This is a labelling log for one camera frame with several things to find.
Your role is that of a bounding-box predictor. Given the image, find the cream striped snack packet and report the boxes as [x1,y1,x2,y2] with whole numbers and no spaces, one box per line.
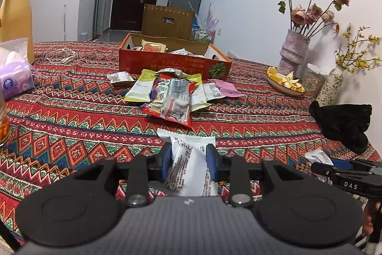
[141,39,167,53]

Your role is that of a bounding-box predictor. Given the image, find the bunch of dried roses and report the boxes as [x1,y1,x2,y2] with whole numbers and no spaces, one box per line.
[275,0,352,37]

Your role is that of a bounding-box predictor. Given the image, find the large white snack packet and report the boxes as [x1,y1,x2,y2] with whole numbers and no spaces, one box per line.
[148,128,220,197]

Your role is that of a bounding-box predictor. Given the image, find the yellow flower branches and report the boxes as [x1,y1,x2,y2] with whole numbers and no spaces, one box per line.
[334,23,382,74]

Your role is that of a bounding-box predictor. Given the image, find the pink ribbed vase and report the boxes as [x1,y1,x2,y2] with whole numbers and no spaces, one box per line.
[277,29,311,76]

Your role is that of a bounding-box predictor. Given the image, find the pile of snack packets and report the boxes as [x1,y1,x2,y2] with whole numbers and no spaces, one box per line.
[107,68,227,128]

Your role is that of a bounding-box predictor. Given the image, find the wire rack with bottles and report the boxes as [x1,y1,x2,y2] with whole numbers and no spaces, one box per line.
[189,28,216,43]

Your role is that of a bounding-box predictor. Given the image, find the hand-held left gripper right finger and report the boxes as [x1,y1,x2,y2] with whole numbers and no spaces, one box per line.
[206,143,302,209]

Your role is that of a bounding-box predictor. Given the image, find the yellow thermos jug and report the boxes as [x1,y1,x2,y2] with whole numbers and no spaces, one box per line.
[0,0,36,64]

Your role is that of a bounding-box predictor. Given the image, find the purple tissue pack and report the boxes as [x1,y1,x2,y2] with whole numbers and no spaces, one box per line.
[0,38,35,100]

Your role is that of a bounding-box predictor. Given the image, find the pile of orange peels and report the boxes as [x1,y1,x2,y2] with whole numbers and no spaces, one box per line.
[267,66,305,92]

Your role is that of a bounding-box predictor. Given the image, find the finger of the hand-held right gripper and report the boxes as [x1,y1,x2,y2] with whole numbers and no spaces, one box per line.
[331,158,382,175]
[310,162,341,181]

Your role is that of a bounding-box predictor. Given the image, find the person's right hand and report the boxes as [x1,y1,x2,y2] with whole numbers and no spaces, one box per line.
[362,205,375,237]

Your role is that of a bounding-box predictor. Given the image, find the red cardboard box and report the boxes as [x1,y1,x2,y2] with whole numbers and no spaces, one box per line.
[119,32,233,83]

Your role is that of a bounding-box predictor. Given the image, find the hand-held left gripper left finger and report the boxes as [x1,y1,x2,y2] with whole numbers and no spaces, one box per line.
[72,142,173,209]

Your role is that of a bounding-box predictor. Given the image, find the black cloth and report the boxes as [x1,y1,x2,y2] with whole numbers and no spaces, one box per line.
[309,100,373,154]

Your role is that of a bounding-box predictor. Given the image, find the purple dried flowers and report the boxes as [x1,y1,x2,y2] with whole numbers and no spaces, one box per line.
[203,3,220,31]

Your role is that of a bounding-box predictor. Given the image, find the white cable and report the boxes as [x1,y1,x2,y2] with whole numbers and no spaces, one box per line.
[45,45,79,65]

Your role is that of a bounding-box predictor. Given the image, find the floral ceramic vase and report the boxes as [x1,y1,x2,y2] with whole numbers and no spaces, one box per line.
[316,68,343,108]

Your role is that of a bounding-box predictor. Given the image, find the pink snack packet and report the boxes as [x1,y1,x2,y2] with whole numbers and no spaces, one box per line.
[207,79,243,98]

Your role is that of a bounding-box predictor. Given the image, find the patterned red tablecloth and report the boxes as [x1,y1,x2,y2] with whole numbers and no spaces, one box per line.
[0,40,382,247]

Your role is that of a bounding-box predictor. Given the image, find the small white snack packet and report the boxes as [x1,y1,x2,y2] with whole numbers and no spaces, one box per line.
[304,148,334,166]

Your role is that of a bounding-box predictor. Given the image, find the clear glass jar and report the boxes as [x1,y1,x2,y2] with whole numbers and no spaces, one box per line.
[303,63,330,98]

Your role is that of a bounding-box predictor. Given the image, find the bowl of yellow chips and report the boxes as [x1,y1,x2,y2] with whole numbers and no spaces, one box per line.
[265,70,306,97]

